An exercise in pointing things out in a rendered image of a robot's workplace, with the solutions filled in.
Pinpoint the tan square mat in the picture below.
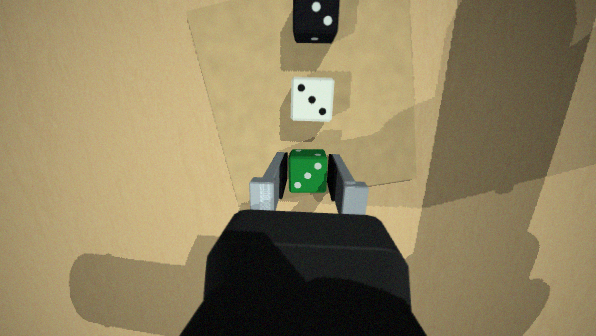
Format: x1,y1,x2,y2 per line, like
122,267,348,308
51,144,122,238
186,0,417,206

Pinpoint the green die with white pips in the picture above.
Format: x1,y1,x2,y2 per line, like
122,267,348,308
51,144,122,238
288,149,327,193

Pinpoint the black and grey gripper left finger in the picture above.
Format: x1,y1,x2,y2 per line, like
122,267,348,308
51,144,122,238
249,152,288,211

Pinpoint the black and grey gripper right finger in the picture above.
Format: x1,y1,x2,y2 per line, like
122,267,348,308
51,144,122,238
327,154,369,215

